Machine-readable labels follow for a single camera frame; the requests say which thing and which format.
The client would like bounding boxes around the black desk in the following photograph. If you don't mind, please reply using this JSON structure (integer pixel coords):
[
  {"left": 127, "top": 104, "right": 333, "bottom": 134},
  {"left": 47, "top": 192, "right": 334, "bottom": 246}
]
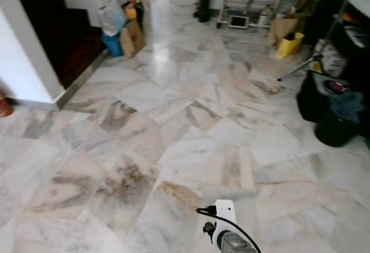
[{"left": 304, "top": 0, "right": 370, "bottom": 86}]

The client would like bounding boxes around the white framed tablet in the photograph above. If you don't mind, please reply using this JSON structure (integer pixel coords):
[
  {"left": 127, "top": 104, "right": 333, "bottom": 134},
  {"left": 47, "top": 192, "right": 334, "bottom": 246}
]
[{"left": 229, "top": 14, "right": 249, "bottom": 29}]

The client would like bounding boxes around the black bag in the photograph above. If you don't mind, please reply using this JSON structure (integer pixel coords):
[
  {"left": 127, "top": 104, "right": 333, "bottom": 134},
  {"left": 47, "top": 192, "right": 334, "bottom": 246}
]
[{"left": 296, "top": 70, "right": 350, "bottom": 122}]

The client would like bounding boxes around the grey bottle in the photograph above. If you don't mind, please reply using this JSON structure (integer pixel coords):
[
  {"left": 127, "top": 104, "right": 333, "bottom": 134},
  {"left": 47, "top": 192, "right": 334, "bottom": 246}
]
[{"left": 258, "top": 8, "right": 271, "bottom": 27}]

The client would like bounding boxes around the brown cardboard box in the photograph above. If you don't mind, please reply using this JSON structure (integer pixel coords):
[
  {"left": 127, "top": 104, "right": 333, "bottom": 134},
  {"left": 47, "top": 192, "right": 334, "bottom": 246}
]
[{"left": 120, "top": 19, "right": 146, "bottom": 58}]

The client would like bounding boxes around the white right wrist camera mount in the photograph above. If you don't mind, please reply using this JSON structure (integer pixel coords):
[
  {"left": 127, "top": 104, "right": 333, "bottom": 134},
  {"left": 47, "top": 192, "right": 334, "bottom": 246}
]
[{"left": 214, "top": 199, "right": 238, "bottom": 249}]

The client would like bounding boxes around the orange container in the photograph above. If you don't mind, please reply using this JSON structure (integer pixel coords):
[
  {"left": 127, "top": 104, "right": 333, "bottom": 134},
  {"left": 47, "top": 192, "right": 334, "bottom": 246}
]
[{"left": 124, "top": 6, "right": 138, "bottom": 20}]

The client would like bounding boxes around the metal shelf rack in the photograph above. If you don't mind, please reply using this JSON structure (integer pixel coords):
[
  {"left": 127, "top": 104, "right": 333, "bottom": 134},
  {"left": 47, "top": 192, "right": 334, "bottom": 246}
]
[{"left": 217, "top": 0, "right": 278, "bottom": 29}]

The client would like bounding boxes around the blue cloth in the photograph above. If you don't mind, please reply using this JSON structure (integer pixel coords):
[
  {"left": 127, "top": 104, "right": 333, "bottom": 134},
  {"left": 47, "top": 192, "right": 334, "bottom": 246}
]
[{"left": 330, "top": 91, "right": 366, "bottom": 124}]

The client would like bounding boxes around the yellow bag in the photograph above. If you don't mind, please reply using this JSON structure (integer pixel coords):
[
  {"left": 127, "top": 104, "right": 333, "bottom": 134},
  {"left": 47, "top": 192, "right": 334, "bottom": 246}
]
[{"left": 275, "top": 31, "right": 305, "bottom": 59}]

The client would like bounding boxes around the dark wooden staircase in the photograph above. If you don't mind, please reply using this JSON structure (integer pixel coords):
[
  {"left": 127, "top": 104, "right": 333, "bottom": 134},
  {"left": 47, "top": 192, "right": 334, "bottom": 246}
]
[{"left": 9, "top": 0, "right": 108, "bottom": 90}]

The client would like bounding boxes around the black round bin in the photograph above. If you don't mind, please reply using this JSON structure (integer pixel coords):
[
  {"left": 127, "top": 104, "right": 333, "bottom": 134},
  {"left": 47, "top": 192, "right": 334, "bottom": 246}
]
[{"left": 314, "top": 106, "right": 368, "bottom": 148}]

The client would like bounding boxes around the white plastic bag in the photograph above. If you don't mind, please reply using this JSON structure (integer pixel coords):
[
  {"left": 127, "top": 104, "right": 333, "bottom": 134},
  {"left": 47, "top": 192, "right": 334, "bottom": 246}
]
[{"left": 98, "top": 0, "right": 127, "bottom": 37}]

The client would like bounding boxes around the metal tripod stand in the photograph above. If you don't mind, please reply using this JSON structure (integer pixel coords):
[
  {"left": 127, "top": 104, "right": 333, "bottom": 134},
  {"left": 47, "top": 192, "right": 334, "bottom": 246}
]
[{"left": 276, "top": 0, "right": 356, "bottom": 83}]

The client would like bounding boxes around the brown paper bag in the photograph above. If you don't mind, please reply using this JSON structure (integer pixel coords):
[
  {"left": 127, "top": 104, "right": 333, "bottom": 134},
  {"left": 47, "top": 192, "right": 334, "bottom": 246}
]
[{"left": 269, "top": 14, "right": 301, "bottom": 46}]

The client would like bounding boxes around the blue plastic bin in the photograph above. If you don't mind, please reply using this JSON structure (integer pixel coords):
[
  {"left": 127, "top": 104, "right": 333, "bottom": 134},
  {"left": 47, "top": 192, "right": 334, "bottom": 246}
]
[{"left": 102, "top": 34, "right": 124, "bottom": 57}]

